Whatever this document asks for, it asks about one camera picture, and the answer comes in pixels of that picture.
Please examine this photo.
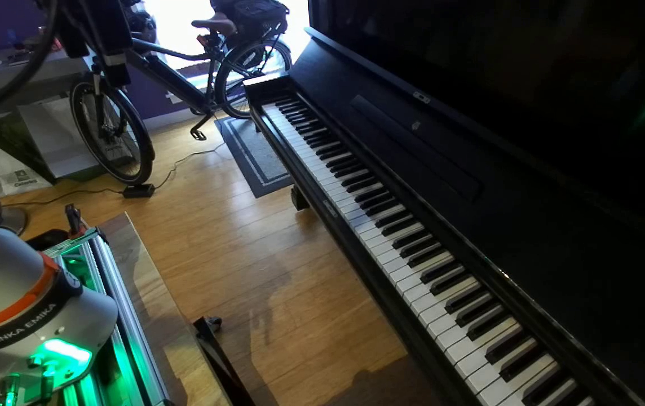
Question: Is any black stand leg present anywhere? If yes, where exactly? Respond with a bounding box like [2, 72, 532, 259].
[192, 313, 259, 406]

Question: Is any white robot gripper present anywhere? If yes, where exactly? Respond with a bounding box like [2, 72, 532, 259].
[60, 0, 135, 61]

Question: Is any dark clamp handle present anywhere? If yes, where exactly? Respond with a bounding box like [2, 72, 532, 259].
[63, 201, 88, 239]

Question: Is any black power adapter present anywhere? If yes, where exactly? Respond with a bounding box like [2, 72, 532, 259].
[123, 181, 158, 201]

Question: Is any grey door mat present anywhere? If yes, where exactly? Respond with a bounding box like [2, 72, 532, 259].
[214, 116, 298, 201]

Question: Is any black bicycle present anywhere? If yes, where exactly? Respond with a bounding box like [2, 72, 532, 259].
[65, 0, 295, 189]

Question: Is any thin adapter cord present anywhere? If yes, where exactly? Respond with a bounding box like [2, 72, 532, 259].
[151, 143, 228, 189]

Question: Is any grey cabinet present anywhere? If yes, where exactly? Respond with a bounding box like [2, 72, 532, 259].
[0, 50, 107, 186]

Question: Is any black piano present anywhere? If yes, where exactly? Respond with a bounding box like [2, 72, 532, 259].
[242, 0, 645, 406]

